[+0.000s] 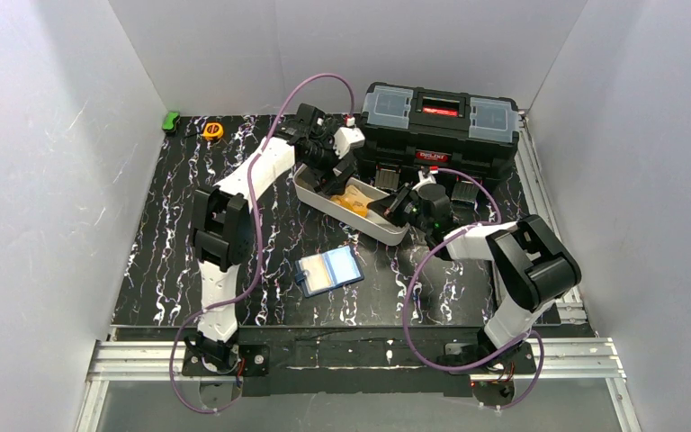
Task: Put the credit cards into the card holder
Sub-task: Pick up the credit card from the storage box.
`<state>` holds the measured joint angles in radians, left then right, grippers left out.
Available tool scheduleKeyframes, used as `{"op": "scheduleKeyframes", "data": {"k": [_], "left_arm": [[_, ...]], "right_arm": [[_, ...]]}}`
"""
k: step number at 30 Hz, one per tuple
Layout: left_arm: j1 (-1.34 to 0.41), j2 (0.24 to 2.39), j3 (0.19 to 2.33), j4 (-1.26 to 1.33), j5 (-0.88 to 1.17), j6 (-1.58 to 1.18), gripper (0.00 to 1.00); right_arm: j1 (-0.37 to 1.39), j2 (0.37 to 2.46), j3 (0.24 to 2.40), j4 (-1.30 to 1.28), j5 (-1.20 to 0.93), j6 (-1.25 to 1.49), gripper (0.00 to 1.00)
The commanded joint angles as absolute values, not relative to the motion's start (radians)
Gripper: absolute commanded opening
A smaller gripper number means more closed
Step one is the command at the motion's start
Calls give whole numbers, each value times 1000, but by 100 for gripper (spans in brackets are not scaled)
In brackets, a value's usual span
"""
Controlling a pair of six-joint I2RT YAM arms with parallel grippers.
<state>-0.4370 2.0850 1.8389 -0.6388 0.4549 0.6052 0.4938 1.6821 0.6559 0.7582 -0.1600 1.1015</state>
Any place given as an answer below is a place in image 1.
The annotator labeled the white oblong plastic tray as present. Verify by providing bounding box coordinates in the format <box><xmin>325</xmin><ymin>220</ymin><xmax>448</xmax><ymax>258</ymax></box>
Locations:
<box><xmin>292</xmin><ymin>166</ymin><xmax>409</xmax><ymax>246</ymax></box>

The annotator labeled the blue leather card holder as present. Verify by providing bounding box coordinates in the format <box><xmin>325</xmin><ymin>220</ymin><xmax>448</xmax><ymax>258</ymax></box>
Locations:
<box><xmin>293</xmin><ymin>245</ymin><xmax>364</xmax><ymax>298</ymax></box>

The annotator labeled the gold credit card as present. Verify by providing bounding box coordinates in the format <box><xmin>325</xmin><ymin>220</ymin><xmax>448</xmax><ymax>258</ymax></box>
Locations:
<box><xmin>329</xmin><ymin>184</ymin><xmax>374</xmax><ymax>218</ymax></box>
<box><xmin>305</xmin><ymin>265</ymin><xmax>333</xmax><ymax>293</ymax></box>

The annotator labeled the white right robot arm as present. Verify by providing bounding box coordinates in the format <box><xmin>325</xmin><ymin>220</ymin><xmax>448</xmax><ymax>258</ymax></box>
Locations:
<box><xmin>368</xmin><ymin>183</ymin><xmax>582</xmax><ymax>365</ymax></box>

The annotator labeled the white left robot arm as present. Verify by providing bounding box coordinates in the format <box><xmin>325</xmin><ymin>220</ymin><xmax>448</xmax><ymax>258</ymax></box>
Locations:
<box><xmin>185</xmin><ymin>103</ymin><xmax>364</xmax><ymax>368</ymax></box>

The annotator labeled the black plastic toolbox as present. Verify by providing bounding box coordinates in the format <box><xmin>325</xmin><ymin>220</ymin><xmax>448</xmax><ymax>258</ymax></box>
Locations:
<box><xmin>355</xmin><ymin>82</ymin><xmax>520</xmax><ymax>203</ymax></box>

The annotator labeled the black marbled table mat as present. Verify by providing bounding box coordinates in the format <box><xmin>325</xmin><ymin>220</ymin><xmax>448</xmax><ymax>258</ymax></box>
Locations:
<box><xmin>110</xmin><ymin>112</ymin><xmax>561</xmax><ymax>329</ymax></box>

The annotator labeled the yellow tape measure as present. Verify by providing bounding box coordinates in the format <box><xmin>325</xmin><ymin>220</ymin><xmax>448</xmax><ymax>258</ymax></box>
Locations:
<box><xmin>202</xmin><ymin>121</ymin><xmax>224</xmax><ymax>141</ymax></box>

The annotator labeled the green small object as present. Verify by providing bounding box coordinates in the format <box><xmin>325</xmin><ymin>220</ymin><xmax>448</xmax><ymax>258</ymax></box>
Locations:
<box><xmin>161</xmin><ymin>111</ymin><xmax>181</xmax><ymax>133</ymax></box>

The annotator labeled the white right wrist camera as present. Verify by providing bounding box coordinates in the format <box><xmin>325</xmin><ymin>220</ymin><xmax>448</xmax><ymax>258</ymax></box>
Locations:
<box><xmin>413</xmin><ymin>167</ymin><xmax>437</xmax><ymax>189</ymax></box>

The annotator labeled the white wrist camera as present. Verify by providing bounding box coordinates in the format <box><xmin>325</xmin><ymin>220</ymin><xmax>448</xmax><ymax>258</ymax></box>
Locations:
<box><xmin>413</xmin><ymin>167</ymin><xmax>437</xmax><ymax>189</ymax></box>
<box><xmin>333</xmin><ymin>127</ymin><xmax>365</xmax><ymax>159</ymax></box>

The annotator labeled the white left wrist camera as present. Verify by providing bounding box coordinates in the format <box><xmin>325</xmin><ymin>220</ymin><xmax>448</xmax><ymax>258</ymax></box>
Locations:
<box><xmin>333</xmin><ymin>127</ymin><xmax>365</xmax><ymax>159</ymax></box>

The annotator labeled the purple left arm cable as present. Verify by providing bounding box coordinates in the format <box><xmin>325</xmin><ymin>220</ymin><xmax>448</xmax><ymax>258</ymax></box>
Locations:
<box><xmin>167</xmin><ymin>73</ymin><xmax>357</xmax><ymax>416</ymax></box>

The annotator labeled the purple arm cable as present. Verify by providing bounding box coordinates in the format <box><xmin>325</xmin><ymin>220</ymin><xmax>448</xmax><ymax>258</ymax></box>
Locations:
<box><xmin>167</xmin><ymin>73</ymin><xmax>357</xmax><ymax>416</ymax></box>
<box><xmin>401</xmin><ymin>167</ymin><xmax>546</xmax><ymax>411</ymax></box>

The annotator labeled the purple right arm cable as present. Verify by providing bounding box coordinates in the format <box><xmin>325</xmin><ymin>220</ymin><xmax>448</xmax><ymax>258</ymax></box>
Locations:
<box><xmin>401</xmin><ymin>167</ymin><xmax>546</xmax><ymax>411</ymax></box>

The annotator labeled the aluminium frame rail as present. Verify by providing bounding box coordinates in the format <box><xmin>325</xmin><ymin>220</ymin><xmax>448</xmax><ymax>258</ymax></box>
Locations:
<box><xmin>74</xmin><ymin>112</ymin><xmax>627</xmax><ymax>432</ymax></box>

